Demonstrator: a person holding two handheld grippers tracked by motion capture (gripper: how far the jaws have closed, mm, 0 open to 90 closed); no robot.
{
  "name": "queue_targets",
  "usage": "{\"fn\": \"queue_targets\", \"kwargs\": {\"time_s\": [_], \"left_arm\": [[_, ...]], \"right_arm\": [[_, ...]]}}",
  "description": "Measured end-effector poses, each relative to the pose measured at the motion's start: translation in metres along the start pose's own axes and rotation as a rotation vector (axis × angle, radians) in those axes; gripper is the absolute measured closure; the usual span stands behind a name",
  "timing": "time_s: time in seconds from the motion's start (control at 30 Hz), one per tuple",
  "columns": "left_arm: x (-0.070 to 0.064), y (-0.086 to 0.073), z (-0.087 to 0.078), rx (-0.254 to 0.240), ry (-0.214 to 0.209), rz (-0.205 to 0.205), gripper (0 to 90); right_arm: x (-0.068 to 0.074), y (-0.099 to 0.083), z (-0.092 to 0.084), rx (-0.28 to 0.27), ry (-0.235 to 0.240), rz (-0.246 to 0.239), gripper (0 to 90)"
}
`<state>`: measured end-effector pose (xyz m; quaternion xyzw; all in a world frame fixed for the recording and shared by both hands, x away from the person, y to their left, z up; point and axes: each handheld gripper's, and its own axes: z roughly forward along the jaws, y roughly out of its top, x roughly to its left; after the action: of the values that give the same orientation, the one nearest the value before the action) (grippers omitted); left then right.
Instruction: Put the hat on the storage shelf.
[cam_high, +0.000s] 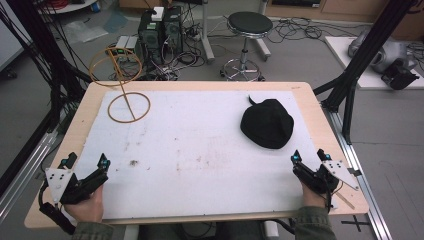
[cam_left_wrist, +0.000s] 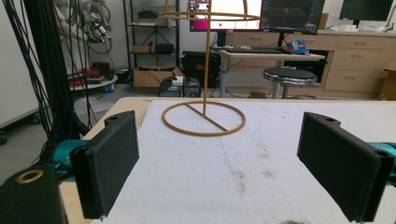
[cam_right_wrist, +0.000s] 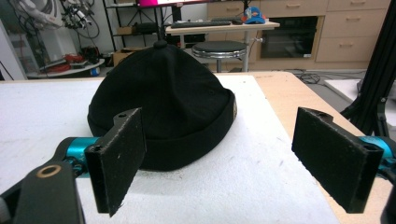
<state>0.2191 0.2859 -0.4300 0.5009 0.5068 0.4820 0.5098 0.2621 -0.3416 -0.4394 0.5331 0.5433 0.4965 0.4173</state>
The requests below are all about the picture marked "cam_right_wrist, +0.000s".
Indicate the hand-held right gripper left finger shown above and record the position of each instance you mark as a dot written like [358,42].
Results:
[116,161]

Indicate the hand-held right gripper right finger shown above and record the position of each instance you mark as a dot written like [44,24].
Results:
[334,157]

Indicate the black brimless cap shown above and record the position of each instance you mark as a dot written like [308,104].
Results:
[174,109]

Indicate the black tripod stand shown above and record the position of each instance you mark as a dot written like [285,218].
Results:
[373,77]

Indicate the white table mat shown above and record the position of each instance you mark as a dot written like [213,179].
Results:
[218,174]

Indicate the round white low table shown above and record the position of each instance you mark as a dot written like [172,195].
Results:
[63,70]

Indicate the brown cardboard box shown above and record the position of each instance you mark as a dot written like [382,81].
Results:
[124,54]

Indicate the wooden drawer cabinet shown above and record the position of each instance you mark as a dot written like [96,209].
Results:
[342,31]

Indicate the built-in black oven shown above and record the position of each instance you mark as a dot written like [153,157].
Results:
[289,37]

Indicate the black metal shelf rack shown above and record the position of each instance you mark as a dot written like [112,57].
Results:
[130,25]

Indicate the round black stool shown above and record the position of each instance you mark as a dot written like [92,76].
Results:
[219,49]

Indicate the black keyboard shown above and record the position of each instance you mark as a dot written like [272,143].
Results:
[200,24]

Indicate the blue and orange cap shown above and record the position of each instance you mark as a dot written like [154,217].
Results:
[253,15]

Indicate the monitor with pink screen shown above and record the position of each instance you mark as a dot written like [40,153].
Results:
[174,3]

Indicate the light wooden desk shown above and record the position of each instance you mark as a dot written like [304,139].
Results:
[222,28]

